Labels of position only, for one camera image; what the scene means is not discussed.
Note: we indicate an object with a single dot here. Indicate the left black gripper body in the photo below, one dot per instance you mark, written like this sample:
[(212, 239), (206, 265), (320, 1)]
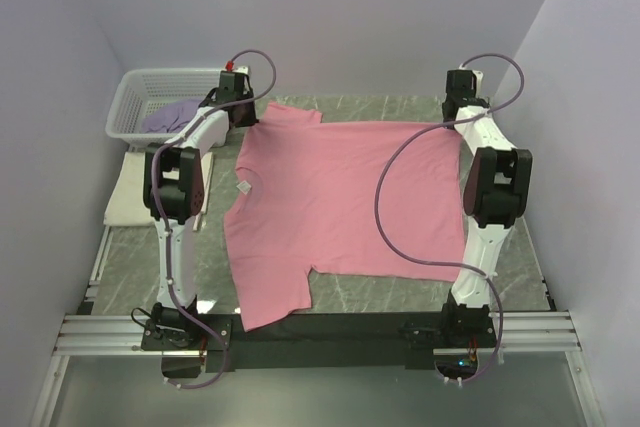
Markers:
[(248, 114)]

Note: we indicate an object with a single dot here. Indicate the pink t shirt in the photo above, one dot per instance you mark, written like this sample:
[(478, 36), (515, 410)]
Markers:
[(374, 198)]

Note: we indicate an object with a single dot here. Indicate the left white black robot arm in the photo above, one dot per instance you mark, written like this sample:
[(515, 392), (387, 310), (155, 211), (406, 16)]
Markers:
[(174, 192)]

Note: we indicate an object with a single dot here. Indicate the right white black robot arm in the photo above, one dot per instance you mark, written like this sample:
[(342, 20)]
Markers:
[(494, 197)]

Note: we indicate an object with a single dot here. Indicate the purple t shirt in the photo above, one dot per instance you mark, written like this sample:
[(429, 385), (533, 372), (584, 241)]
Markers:
[(171, 118)]

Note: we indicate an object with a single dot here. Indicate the white plastic laundry basket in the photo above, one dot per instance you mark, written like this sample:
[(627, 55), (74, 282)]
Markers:
[(142, 92)]

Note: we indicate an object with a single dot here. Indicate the folded cream cloth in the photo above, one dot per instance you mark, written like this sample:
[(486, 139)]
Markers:
[(126, 208)]

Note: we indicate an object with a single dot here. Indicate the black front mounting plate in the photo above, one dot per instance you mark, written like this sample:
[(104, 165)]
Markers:
[(414, 340)]

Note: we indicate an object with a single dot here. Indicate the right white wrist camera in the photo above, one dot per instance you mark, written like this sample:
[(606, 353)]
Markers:
[(477, 78)]

